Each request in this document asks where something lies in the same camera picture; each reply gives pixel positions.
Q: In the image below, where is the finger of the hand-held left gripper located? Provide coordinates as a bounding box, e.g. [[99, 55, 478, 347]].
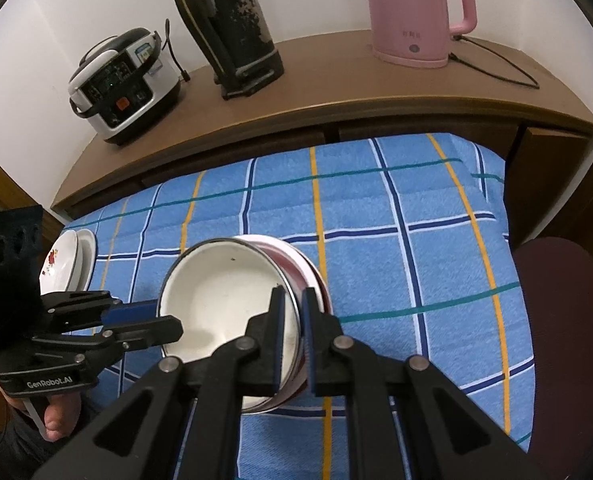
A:
[[44, 290, 160, 332], [51, 315, 184, 356]]

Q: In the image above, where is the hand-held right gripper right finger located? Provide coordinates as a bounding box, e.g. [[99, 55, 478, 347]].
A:
[[301, 287, 530, 480]]

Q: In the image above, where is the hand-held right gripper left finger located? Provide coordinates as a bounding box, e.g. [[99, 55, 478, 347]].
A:
[[29, 285, 287, 480]]

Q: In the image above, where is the red floral white plate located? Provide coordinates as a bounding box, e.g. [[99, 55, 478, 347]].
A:
[[39, 230, 84, 293]]

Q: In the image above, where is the pink plastic bowl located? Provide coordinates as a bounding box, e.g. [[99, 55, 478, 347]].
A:
[[234, 234, 333, 401]]

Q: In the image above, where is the white enamel bowl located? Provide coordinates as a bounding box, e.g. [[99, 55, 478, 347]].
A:
[[156, 237, 310, 413]]

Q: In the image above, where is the plain white plate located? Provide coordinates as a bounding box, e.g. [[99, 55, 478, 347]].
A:
[[74, 229, 98, 291]]

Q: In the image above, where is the stainless steel bowl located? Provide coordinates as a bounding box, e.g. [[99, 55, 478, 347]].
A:
[[246, 237, 317, 301]]

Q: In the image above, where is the person's left hand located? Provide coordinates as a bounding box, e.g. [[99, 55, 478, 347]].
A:
[[0, 385, 84, 443]]

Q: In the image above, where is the blue plaid tablecloth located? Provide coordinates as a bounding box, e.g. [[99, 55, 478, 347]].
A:
[[56, 132, 535, 480]]

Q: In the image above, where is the silver black rice cooker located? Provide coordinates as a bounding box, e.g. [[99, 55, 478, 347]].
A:
[[67, 27, 183, 147]]

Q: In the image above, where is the wooden cabinet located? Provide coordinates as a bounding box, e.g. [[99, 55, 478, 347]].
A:
[[50, 30, 593, 251]]

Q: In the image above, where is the black thermos flask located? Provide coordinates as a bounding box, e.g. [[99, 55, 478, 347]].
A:
[[157, 0, 284, 101]]

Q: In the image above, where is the pink electric kettle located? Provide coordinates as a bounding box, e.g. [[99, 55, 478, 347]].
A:
[[354, 0, 478, 68]]

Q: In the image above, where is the black rice cooker cord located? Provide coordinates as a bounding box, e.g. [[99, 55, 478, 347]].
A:
[[162, 19, 191, 82]]

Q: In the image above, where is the black kettle cable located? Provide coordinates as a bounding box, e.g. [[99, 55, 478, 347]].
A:
[[449, 32, 540, 90]]

